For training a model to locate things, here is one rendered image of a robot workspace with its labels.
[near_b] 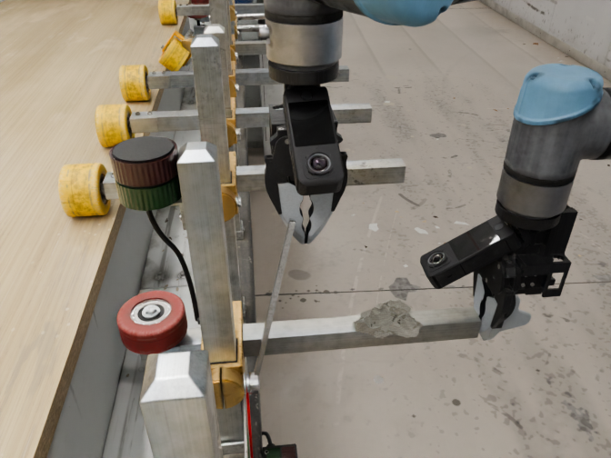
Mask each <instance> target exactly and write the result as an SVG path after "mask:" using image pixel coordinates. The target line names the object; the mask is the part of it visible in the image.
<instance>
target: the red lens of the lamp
mask: <svg viewBox="0 0 611 458"><path fill-rule="evenodd" d="M166 139H168V140H170V141H171V142H172V143H174V145H175V147H174V148H175V149H173V150H174V151H173V153H171V154H169V155H167V156H166V157H164V158H162V159H159V160H156V161H153V162H145V163H134V164H133V163H124V162H121V161H120V160H117V159H115V158H114V157H113V156H112V150H114V148H115V147H116V146H117V144H116V145H115V146H113V147H112V148H111V150H110V152H109V156H110V161H111V165H112V169H113V173H114V178H115V179H116V181H117V182H118V183H120V184H124V185H128V186H138V187H139V186H151V185H156V184H161V183H164V182H167V181H169V180H171V179H172V178H174V177H175V176H177V174H178V172H177V165H176V163H177V158H178V150H177V145H176V143H175V142H174V141H173V140H171V139H169V138H166ZM118 144H120V143H118Z"/></svg>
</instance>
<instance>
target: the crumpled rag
mask: <svg viewBox="0 0 611 458"><path fill-rule="evenodd" d="M410 310H411V308H410V306H408V305H406V304H405V303H404V302H402V301H401V300H399V299H396V300H388V301H385V302H382V303H379V304H376V307H374V308H372V309H370V310H367V311H364V312H362V313H361V317H359V319H358V320H357V321H354V323H355V326H356V332H360V333H363V334H369V335H370V334H371V335H372V336H374V337H375V338H377V337H378V338H380V337H381V339H384V337H387V336H388V335H390V334H391V335H393V334H394V335H399V336H400V337H401V336H404V337H405V338H408V337H417V335H418V333H419V332H418V331H419V329H420V328H421V327H422V326H423V325H422V324H421V323H420V322H419V321H417V320H416V319H415V318H413V317H411V315H410V314H409V311H410Z"/></svg>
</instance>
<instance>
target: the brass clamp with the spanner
mask: <svg viewBox="0 0 611 458"><path fill-rule="evenodd" d="M233 311H234V320H235V338H236V361H233V362H222V363H211V364H210V366H211V373H212V379H213V386H214V392H215V405H216V409H224V400H225V408H226V409H227V408H230V407H233V406H235V405H237V404H239V403H240V402H241V401H242V400H243V398H244V395H245V389H244V372H245V354H244V344H243V324H244V320H243V309H242V302H241V301H233Z"/></svg>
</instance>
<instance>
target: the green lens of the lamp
mask: <svg viewBox="0 0 611 458"><path fill-rule="evenodd" d="M115 185H116V189H117V193H118V197H119V201H120V203H121V205H123V206H124V207H126V208H129V209H132V210H137V211H151V210H157V209H161V208H164V207H167V206H169V205H171V204H174V203H175V202H177V201H178V200H179V199H180V198H181V197H182V196H181V190H180V183H179V178H178V175H177V176H176V178H175V179H173V180H172V181H170V182H169V183H167V184H163V185H160V186H157V187H152V188H142V189H138V188H130V187H126V186H123V185H121V184H119V183H118V182H117V181H116V179H115Z"/></svg>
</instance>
